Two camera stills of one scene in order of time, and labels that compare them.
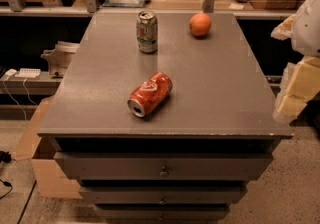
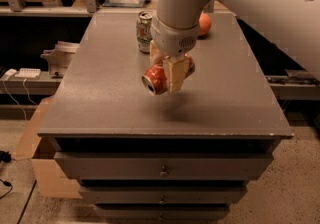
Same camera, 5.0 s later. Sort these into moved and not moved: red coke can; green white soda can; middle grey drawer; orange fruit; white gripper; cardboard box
Moved: red coke can; white gripper
Not moved: orange fruit; green white soda can; cardboard box; middle grey drawer
